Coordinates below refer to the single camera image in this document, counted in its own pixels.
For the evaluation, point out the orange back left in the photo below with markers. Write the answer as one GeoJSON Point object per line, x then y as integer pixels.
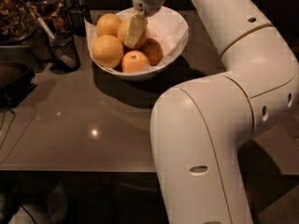
{"type": "Point", "coordinates": [108, 24]}

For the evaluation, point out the black mesh cup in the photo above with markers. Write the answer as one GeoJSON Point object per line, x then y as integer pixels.
{"type": "Point", "coordinates": [63, 53]}
{"type": "Point", "coordinates": [78, 15]}

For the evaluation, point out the hidden orange back centre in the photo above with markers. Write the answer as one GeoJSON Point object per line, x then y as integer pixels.
{"type": "Point", "coordinates": [122, 31]}

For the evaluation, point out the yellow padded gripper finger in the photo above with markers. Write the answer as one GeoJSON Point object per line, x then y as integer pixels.
{"type": "Point", "coordinates": [137, 26]}

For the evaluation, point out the black mesh cup far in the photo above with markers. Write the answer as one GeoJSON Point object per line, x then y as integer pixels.
{"type": "Point", "coordinates": [78, 15]}

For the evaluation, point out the orange right of front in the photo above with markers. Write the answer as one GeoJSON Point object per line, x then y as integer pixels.
{"type": "Point", "coordinates": [153, 49]}

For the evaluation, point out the front orange with stem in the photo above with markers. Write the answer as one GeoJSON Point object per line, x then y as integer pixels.
{"type": "Point", "coordinates": [134, 61]}

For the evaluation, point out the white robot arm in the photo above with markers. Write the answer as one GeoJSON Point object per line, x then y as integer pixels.
{"type": "Point", "coordinates": [197, 127]}

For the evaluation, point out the white ceramic bowl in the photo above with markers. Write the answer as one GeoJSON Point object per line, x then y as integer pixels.
{"type": "Point", "coordinates": [176, 47]}

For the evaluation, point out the white shoe under table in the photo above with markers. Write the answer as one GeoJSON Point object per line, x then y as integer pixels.
{"type": "Point", "coordinates": [50, 208]}

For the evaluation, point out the large top centre orange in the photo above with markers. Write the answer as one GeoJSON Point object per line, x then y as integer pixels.
{"type": "Point", "coordinates": [107, 50]}

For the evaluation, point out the glass jar of dried snacks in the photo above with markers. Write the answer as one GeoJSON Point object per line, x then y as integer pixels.
{"type": "Point", "coordinates": [16, 22]}

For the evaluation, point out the black mesh cup near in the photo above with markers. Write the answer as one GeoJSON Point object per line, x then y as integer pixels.
{"type": "Point", "coordinates": [63, 53]}

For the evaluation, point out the black device on left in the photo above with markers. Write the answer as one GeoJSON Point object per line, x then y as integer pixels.
{"type": "Point", "coordinates": [15, 83]}

